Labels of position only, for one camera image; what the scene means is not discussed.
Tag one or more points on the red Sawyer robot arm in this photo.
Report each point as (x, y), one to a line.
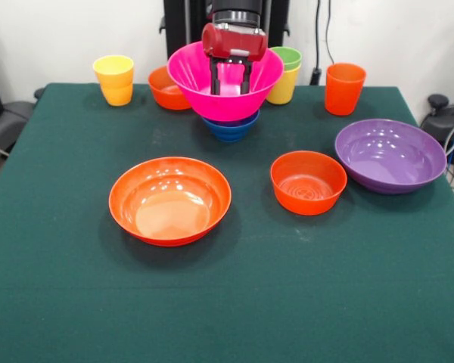
(236, 9)

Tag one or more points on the black stand base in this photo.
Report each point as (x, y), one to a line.
(437, 125)
(11, 121)

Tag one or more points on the blue plastic bowl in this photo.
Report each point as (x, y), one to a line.
(231, 132)

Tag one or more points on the purple plastic bowl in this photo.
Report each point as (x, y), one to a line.
(389, 166)

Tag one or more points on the large pink plastic bowl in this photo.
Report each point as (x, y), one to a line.
(196, 83)

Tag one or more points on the dark green tablecloth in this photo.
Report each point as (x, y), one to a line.
(227, 295)

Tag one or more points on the large orange plastic bowl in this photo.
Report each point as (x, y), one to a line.
(166, 211)

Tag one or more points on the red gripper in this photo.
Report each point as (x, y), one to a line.
(234, 43)

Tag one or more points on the green plastic cup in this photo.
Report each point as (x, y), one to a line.
(292, 56)

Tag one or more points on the light orange plastic cup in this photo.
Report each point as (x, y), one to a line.
(116, 96)

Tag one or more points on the small orange plastic bowl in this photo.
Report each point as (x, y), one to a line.
(306, 204)
(166, 94)

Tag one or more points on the yellow plastic cup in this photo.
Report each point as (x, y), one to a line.
(113, 66)
(283, 89)

